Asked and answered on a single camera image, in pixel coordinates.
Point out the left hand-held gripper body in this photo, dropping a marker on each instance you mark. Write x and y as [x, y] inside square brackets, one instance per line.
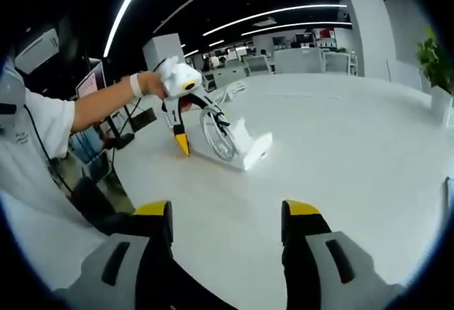
[179, 77]

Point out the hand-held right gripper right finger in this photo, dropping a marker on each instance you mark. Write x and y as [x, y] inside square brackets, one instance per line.
[319, 281]

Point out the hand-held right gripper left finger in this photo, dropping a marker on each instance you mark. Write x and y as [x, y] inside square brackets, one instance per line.
[124, 281]

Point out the white power strip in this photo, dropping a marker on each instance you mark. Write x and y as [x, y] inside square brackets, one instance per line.
[257, 150]

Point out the dark panel under desk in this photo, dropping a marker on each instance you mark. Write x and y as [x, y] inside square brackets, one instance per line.
[146, 118]

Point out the white desk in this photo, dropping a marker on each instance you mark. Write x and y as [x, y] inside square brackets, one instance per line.
[319, 154]

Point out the person's left hand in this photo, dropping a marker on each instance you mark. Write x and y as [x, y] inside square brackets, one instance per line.
[152, 83]

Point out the white office cabinet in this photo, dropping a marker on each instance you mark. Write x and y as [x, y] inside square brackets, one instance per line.
[228, 77]

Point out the white wristband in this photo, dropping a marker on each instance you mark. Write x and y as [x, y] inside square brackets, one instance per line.
[136, 86]

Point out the black monitor base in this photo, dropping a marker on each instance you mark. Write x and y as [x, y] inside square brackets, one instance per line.
[124, 140]

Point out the white mesh office chair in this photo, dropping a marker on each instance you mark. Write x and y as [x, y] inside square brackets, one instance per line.
[258, 65]
[337, 63]

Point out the black chair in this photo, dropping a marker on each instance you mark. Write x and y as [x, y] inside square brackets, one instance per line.
[101, 207]

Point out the long curved ceiling light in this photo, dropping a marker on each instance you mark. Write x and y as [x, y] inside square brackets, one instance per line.
[127, 8]

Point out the computer monitor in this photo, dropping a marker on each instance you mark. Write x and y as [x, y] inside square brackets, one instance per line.
[91, 82]

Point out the white office partition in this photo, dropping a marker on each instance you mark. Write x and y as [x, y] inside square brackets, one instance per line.
[298, 61]

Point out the long straight ceiling light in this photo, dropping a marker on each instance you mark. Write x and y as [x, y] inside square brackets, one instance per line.
[276, 13]

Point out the ceiling air conditioner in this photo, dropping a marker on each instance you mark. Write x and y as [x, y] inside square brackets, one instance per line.
[37, 51]

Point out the person in white shirt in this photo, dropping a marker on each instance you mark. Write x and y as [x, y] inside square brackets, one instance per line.
[21, 168]

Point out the grey flat device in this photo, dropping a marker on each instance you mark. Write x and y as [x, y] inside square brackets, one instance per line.
[449, 196]

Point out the green potted plant white pot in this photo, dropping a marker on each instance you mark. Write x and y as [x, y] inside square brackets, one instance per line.
[438, 65]

